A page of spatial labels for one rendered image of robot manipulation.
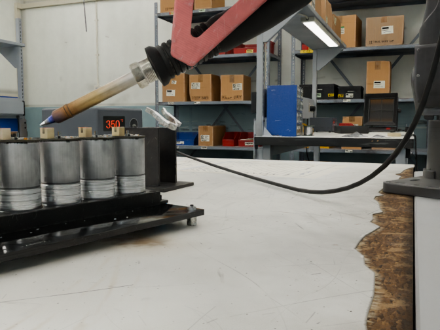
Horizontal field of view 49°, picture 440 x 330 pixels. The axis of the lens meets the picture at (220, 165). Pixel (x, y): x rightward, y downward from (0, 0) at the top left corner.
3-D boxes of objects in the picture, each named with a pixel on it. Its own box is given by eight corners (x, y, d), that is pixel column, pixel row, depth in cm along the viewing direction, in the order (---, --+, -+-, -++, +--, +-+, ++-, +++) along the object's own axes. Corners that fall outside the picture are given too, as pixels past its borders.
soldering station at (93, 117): (144, 159, 91) (143, 109, 90) (98, 164, 82) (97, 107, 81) (90, 156, 100) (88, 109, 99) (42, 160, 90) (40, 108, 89)
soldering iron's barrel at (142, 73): (58, 130, 27) (158, 79, 28) (44, 106, 27) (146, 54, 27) (63, 129, 29) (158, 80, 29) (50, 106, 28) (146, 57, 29)
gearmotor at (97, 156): (122, 209, 33) (121, 135, 33) (93, 214, 31) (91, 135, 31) (100, 205, 35) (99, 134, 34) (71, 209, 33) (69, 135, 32)
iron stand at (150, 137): (145, 223, 50) (190, 149, 47) (91, 173, 53) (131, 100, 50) (175, 213, 56) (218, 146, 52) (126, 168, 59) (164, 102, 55)
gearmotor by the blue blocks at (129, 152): (152, 203, 35) (151, 134, 35) (126, 208, 34) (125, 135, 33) (130, 200, 37) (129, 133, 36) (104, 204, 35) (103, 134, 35)
